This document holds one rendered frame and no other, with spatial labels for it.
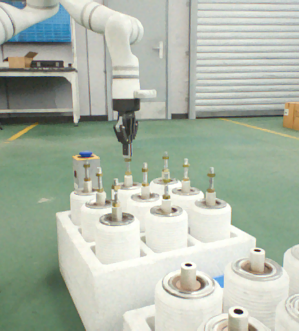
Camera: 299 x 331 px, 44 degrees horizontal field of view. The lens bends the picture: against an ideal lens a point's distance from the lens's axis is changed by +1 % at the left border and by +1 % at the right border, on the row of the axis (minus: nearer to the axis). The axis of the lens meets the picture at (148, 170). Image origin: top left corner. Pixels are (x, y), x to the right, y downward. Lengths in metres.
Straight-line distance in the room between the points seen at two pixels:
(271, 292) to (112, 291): 0.32
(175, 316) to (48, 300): 0.55
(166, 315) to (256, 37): 5.92
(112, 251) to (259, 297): 0.32
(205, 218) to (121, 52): 0.46
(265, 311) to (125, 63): 0.66
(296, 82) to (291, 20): 0.95
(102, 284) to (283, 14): 6.03
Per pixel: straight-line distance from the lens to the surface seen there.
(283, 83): 6.48
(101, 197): 0.88
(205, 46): 6.02
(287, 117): 4.85
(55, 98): 5.85
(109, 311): 0.79
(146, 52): 5.88
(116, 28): 0.97
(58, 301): 1.02
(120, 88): 0.97
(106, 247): 0.77
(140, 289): 0.79
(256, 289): 0.58
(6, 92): 5.97
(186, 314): 0.52
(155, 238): 0.82
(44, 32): 5.78
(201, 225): 0.87
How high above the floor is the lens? 0.53
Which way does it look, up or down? 13 degrees down
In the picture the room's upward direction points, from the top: 1 degrees counter-clockwise
